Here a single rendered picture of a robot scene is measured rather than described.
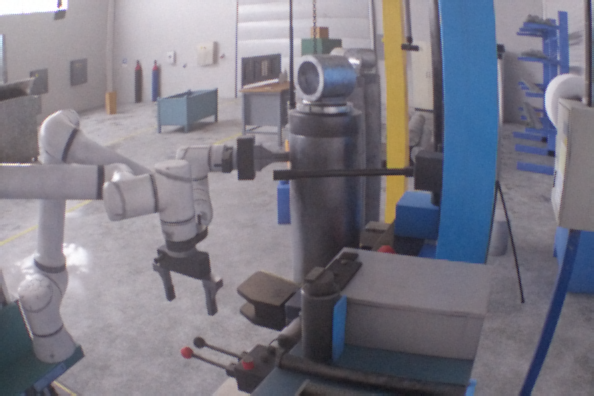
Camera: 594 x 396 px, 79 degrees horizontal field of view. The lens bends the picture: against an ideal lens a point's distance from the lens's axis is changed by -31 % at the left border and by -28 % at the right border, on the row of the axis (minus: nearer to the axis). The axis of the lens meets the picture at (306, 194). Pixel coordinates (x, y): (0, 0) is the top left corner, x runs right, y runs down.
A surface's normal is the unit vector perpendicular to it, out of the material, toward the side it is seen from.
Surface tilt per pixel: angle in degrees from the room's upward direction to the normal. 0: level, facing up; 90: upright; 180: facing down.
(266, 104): 90
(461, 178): 90
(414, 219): 90
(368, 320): 90
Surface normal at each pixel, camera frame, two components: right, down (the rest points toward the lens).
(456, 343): -0.41, 0.29
